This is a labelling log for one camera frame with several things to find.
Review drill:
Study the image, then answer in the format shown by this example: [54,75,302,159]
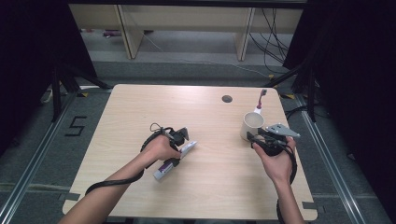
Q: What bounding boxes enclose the black floor cables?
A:
[247,7,292,75]

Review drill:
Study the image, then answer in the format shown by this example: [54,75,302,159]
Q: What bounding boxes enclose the black metal stand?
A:
[263,60,319,123]
[50,60,113,123]

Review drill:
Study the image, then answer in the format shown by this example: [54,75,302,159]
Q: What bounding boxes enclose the dark curtain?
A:
[282,0,396,216]
[0,0,98,157]

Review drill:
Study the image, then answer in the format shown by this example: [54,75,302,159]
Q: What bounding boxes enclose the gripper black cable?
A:
[276,143,299,224]
[84,122,176,196]

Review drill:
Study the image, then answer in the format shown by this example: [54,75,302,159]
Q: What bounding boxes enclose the purple toothpaste tube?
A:
[152,140,198,181]

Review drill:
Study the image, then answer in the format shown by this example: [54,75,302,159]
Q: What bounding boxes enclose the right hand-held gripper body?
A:
[255,122,302,157]

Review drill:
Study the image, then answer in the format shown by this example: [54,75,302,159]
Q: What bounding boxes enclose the metal floor rail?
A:
[0,90,79,224]
[293,92,369,224]

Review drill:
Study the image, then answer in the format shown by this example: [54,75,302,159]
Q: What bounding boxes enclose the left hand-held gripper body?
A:
[167,125,191,148]

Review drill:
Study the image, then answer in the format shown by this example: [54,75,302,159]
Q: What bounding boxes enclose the person's left hand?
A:
[139,134,182,170]

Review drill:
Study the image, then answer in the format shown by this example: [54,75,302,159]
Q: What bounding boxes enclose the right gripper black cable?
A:
[276,143,299,224]

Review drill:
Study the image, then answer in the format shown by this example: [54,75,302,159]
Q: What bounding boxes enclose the white cup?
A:
[240,106,266,142]

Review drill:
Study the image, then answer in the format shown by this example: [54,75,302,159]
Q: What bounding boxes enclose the person's right hand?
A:
[252,137,297,186]

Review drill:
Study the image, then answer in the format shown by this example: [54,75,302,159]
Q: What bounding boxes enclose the light wooden desk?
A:
[68,3,304,62]

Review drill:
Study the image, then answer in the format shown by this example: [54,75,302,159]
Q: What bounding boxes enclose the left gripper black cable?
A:
[84,122,176,196]

